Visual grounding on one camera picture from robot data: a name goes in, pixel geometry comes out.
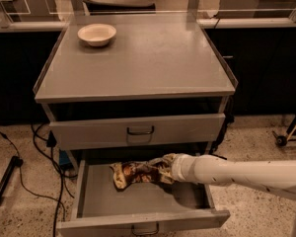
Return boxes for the white bowl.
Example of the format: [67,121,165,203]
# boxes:
[78,24,116,47]

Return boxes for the thin black floor cable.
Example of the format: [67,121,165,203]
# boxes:
[0,123,67,220]

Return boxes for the black drawer handle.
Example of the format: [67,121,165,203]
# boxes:
[131,222,160,237]
[126,125,155,136]

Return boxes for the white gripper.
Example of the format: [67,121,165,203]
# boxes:
[171,154,198,183]

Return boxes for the black wheeled cart base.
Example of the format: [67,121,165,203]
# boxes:
[272,115,296,147]

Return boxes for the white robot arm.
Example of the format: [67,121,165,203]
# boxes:
[171,154,296,237]

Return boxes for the brown chip bag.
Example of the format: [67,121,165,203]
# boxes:
[110,153,176,190]

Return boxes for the grey top drawer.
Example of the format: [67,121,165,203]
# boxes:
[50,114,225,150]

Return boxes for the black middle drawer handle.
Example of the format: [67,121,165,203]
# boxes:
[131,222,160,237]

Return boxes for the grey open middle drawer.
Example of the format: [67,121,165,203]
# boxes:
[56,160,230,237]

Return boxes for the black top drawer handle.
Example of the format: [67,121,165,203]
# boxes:
[126,125,155,136]

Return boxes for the grey drawer cabinet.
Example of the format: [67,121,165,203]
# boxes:
[35,13,237,165]

